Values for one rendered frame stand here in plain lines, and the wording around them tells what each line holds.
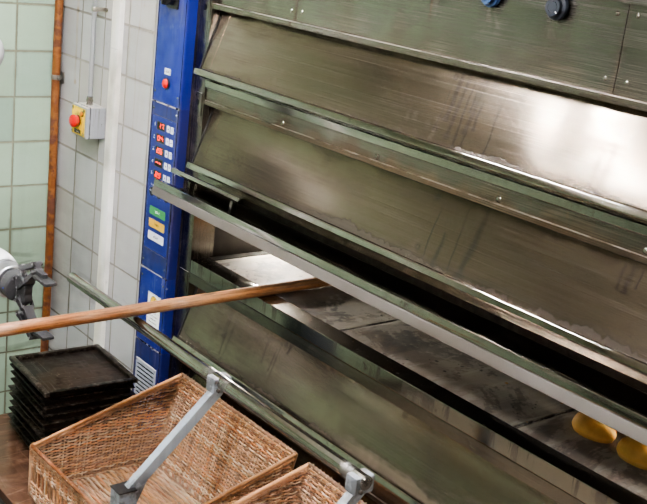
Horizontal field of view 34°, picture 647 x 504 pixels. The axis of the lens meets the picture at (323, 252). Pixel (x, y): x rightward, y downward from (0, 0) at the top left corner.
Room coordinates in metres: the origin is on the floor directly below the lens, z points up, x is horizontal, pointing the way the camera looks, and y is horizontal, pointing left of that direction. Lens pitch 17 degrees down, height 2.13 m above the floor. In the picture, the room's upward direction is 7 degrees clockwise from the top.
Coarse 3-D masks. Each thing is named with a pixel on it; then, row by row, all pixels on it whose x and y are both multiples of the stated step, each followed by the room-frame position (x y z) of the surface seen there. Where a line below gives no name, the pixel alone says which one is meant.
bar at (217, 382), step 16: (80, 288) 2.62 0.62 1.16; (96, 288) 2.59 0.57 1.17; (112, 304) 2.50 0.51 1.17; (128, 320) 2.43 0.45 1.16; (160, 336) 2.33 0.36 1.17; (176, 352) 2.26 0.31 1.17; (192, 368) 2.20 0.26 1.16; (208, 368) 2.17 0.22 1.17; (208, 384) 2.14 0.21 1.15; (224, 384) 2.11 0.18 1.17; (208, 400) 2.12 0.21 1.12; (240, 400) 2.06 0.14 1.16; (256, 400) 2.04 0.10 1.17; (192, 416) 2.10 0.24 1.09; (272, 416) 1.98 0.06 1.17; (176, 432) 2.08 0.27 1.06; (288, 432) 1.93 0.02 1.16; (304, 432) 1.92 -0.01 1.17; (160, 448) 2.06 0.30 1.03; (304, 448) 1.89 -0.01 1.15; (320, 448) 1.86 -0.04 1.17; (144, 464) 2.04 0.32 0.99; (160, 464) 2.05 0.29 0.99; (336, 464) 1.82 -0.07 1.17; (352, 464) 1.81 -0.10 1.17; (128, 480) 2.02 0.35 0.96; (144, 480) 2.03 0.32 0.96; (352, 480) 1.77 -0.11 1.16; (368, 480) 1.77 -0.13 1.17; (112, 496) 2.00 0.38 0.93; (128, 496) 1.99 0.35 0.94; (352, 496) 1.76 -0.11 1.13
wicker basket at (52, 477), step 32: (160, 384) 2.80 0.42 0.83; (192, 384) 2.80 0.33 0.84; (96, 416) 2.66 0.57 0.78; (128, 416) 2.73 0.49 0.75; (224, 416) 2.67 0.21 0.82; (32, 448) 2.52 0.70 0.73; (64, 448) 2.61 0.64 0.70; (96, 448) 2.67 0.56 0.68; (128, 448) 2.74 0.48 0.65; (192, 448) 2.71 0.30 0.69; (224, 448) 2.62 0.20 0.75; (256, 448) 2.54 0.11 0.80; (288, 448) 2.47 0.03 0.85; (32, 480) 2.54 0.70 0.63; (64, 480) 2.39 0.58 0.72; (96, 480) 2.64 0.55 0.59; (160, 480) 2.69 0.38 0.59; (192, 480) 2.67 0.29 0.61; (224, 480) 2.58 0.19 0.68; (256, 480) 2.36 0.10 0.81
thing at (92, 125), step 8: (72, 104) 3.36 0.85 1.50; (80, 104) 3.34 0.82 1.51; (96, 104) 3.37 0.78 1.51; (72, 112) 3.35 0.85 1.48; (88, 112) 3.29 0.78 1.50; (96, 112) 3.31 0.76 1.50; (104, 112) 3.33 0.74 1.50; (80, 120) 3.31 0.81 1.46; (88, 120) 3.29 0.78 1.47; (96, 120) 3.31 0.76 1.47; (104, 120) 3.33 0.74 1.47; (72, 128) 3.35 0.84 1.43; (80, 128) 3.31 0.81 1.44; (88, 128) 3.29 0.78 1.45; (96, 128) 3.31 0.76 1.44; (104, 128) 3.33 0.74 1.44; (80, 136) 3.31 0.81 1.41; (88, 136) 3.29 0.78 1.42; (96, 136) 3.31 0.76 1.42; (104, 136) 3.33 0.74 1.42
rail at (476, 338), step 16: (176, 192) 2.72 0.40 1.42; (208, 208) 2.61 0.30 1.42; (240, 224) 2.50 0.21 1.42; (272, 240) 2.40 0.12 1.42; (304, 256) 2.30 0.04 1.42; (320, 256) 2.29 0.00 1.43; (336, 272) 2.21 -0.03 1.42; (352, 272) 2.20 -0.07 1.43; (368, 288) 2.13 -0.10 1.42; (384, 288) 2.11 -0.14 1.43; (400, 304) 2.06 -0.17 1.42; (416, 304) 2.03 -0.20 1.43; (432, 320) 1.99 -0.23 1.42; (448, 320) 1.96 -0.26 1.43; (464, 336) 1.92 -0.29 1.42; (480, 336) 1.89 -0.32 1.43; (496, 352) 1.85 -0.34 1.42; (512, 352) 1.83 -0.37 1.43; (528, 368) 1.80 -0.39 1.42; (544, 368) 1.77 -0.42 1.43; (560, 384) 1.74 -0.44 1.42; (576, 384) 1.72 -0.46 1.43; (592, 400) 1.69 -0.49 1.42; (608, 400) 1.67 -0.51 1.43; (624, 416) 1.64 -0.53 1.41; (640, 416) 1.62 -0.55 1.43
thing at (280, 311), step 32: (224, 288) 2.78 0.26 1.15; (288, 320) 2.55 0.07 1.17; (320, 320) 2.54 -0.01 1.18; (352, 352) 2.36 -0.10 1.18; (384, 384) 2.27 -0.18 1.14; (416, 384) 2.21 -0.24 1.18; (448, 416) 2.11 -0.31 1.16; (480, 416) 2.08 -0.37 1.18; (512, 448) 1.98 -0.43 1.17; (544, 448) 1.97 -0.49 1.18; (576, 480) 1.85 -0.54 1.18; (608, 480) 1.86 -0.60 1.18
